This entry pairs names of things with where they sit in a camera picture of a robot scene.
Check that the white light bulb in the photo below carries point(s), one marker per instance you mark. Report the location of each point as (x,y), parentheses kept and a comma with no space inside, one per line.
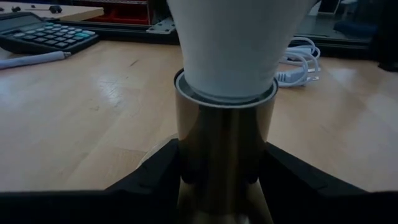
(236,46)

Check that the small black knob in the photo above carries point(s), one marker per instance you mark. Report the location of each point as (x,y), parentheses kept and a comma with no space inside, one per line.
(55,9)

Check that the black desk calculator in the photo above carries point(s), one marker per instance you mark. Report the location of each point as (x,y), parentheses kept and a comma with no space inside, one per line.
(46,35)

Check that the brass lamp base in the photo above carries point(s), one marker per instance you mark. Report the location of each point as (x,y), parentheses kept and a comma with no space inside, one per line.
(224,140)

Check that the lilac pen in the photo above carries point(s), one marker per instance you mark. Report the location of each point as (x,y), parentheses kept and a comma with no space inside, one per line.
(31,59)

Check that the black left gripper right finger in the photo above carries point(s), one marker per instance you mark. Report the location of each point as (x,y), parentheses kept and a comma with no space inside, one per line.
(311,205)

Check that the red plastic crate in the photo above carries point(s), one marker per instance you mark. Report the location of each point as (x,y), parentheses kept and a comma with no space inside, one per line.
(118,17)

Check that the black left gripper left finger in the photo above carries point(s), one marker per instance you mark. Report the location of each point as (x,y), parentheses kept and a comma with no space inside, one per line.
(93,208)

